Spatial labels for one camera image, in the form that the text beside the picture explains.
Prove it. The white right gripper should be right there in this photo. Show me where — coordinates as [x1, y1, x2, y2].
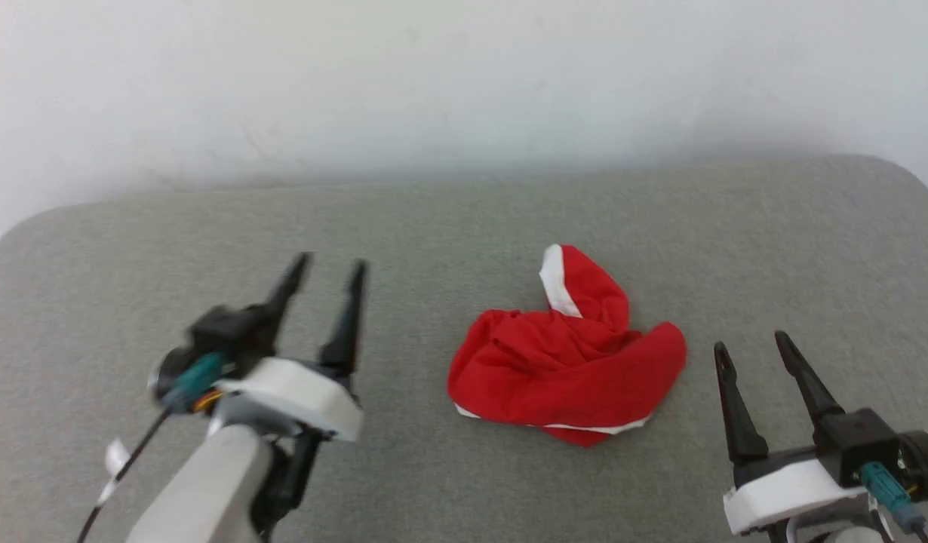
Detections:
[714, 330, 870, 535]

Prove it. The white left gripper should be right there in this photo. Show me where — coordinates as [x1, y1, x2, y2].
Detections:
[207, 253, 369, 443]

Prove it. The red garment with white trim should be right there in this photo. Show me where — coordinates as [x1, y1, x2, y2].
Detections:
[447, 244, 688, 447]

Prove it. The white cable label tag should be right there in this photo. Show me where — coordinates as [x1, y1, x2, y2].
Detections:
[97, 438, 132, 507]

